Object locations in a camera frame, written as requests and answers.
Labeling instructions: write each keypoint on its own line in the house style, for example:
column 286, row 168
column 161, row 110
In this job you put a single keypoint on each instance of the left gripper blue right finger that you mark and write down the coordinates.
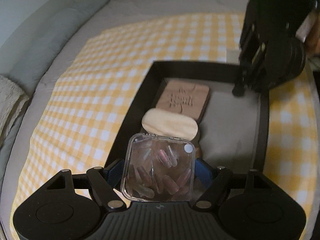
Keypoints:
column 204, row 172

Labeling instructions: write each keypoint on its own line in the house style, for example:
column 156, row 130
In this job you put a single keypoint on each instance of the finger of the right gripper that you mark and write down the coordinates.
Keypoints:
column 239, row 89

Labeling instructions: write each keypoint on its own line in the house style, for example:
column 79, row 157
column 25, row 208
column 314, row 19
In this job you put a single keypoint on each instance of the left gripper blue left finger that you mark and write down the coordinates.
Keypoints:
column 113, row 173

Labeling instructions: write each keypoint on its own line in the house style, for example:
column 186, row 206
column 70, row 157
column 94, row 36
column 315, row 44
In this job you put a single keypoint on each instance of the clear plastic nail case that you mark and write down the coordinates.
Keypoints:
column 158, row 169

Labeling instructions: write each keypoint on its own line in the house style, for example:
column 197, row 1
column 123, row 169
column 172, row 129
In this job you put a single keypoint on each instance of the black cardboard box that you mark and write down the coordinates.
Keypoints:
column 232, row 122

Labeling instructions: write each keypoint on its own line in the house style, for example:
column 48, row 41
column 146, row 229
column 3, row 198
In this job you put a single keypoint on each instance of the square carved wooden coaster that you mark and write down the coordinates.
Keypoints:
column 187, row 98

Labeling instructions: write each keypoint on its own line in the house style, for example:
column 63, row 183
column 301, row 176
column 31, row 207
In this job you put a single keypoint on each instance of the oval light wooden box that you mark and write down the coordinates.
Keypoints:
column 164, row 123

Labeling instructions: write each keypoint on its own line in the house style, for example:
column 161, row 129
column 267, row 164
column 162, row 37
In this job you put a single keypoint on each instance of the round cork coaster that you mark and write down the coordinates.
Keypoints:
column 198, row 152

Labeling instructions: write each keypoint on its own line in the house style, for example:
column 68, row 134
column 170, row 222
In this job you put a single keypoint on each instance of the person right hand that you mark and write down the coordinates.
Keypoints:
column 308, row 33

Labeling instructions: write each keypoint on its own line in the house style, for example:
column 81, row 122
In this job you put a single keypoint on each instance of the yellow white checkered cloth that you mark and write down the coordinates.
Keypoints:
column 90, row 99

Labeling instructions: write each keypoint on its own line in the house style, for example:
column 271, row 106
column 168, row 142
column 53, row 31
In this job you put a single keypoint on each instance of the beige quilted blanket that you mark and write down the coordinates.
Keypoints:
column 12, row 100

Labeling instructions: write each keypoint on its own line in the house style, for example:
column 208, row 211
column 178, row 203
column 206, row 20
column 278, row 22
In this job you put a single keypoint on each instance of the grey duvet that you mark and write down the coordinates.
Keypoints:
column 31, row 49

